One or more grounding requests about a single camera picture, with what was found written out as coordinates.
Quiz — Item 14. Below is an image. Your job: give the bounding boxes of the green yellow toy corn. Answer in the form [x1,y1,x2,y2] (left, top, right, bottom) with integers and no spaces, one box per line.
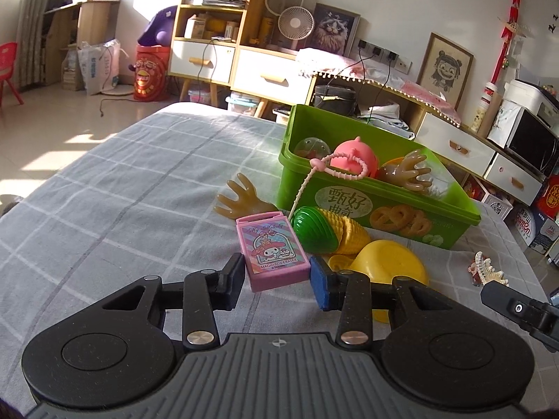
[292,207,360,255]

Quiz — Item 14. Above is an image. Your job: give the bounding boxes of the red printed bucket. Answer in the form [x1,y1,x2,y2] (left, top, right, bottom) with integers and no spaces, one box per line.
[133,44,171,102]

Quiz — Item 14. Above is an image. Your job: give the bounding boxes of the pink octopus toy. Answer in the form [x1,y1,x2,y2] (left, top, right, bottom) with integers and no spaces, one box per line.
[287,137,380,220]

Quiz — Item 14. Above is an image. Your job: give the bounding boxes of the white printed crate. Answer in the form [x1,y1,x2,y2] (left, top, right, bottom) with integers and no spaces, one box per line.
[482,192,514,221]

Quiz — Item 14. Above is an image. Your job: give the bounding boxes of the black microwave oven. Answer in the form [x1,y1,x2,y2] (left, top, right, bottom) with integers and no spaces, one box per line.
[487,98,559,179]

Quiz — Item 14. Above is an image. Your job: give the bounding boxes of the black power cable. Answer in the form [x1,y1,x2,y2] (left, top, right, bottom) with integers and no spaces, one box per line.
[367,59,392,124]
[325,48,364,102]

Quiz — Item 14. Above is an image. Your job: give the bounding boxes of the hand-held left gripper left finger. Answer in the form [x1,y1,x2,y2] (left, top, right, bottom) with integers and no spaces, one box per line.
[105,253,247,351]

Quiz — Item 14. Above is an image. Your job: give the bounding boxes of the purple plastic toy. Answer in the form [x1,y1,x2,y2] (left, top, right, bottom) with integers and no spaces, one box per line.
[139,4,180,49]

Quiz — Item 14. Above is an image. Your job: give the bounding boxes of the amber rubber octopus toy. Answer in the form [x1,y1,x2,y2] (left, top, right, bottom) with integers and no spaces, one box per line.
[376,149,435,193]
[214,174,278,219]

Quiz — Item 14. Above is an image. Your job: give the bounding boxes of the pink clear capsule ball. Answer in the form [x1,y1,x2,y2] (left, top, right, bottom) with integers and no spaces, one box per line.
[293,137,333,160]

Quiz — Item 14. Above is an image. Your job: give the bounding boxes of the red plastic chair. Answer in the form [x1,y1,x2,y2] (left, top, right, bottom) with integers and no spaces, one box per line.
[0,42,19,105]

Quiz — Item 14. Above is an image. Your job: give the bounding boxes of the small white fan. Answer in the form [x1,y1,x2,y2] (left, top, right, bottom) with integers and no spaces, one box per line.
[278,6,315,51]

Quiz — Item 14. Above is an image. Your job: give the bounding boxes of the wooden white cabinet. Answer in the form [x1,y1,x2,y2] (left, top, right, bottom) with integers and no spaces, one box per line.
[168,0,546,210]

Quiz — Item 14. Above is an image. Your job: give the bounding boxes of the framed cartoon face drawing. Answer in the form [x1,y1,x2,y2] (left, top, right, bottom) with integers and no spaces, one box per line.
[417,32,474,110]

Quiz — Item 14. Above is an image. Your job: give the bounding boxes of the white cabinet drawer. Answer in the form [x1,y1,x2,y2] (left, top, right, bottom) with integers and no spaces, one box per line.
[417,113,496,171]
[169,39,237,86]
[231,48,317,101]
[485,154,544,206]

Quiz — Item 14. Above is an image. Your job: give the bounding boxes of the yellow toy pot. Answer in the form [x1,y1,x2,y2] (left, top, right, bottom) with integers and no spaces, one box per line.
[327,240,431,324]

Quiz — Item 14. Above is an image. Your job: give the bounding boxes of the red hanging decoration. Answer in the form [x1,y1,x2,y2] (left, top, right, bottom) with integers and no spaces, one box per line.
[493,0,531,84]

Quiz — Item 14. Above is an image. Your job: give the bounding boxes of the black grey bag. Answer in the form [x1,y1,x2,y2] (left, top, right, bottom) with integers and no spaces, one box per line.
[313,84,356,114]

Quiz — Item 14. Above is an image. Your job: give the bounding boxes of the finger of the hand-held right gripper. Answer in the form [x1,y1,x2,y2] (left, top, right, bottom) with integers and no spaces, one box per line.
[479,281,559,350]

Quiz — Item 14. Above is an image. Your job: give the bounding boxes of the tall white canister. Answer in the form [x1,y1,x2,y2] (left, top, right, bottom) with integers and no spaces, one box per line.
[476,82,503,136]

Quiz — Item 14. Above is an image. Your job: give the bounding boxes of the beige curtain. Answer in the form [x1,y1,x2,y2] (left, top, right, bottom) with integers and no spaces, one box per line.
[17,0,54,84]

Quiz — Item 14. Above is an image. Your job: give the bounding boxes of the pink fringed cloth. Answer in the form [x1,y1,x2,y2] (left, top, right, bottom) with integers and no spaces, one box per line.
[297,48,464,127]

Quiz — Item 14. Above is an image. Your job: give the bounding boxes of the white plastic bag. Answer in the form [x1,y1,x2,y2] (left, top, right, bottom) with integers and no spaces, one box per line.
[78,39,122,96]

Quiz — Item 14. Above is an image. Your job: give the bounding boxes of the folded light cloths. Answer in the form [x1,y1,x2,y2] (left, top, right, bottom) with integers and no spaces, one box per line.
[356,104,415,138]

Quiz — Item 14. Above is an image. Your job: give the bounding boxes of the green plastic bin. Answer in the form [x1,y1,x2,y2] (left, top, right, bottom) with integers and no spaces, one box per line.
[278,104,482,251]

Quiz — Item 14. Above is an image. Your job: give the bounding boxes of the grey checked blanket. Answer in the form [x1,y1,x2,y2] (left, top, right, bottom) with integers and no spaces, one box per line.
[0,101,551,359]

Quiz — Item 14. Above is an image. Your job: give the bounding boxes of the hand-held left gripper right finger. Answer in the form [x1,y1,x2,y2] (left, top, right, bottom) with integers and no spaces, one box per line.
[309,255,442,346]

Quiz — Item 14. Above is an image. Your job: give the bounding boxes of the pink eraser box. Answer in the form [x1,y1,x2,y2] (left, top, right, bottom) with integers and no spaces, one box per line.
[236,212,312,293]

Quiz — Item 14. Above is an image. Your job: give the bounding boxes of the red gift box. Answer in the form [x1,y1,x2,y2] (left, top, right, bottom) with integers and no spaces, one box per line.
[535,179,559,221]

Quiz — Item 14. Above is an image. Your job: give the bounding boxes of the black floor cable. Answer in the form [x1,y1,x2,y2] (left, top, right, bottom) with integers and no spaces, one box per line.
[100,96,132,118]

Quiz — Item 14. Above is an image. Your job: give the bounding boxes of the framed cat picture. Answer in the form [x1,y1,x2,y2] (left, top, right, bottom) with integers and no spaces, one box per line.
[311,3,361,57]

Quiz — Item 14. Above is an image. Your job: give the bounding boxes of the white hair claw clip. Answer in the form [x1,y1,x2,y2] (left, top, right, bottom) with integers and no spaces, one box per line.
[475,251,509,288]

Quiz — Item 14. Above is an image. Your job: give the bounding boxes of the white printer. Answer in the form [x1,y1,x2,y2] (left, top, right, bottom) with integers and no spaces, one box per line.
[502,79,559,129]

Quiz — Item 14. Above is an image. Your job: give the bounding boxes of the red white carton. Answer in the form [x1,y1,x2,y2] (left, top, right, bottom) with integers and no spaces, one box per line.
[507,203,539,238]

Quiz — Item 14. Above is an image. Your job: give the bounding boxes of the cardboard boxes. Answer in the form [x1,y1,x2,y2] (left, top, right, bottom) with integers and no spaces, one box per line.
[44,0,123,83]

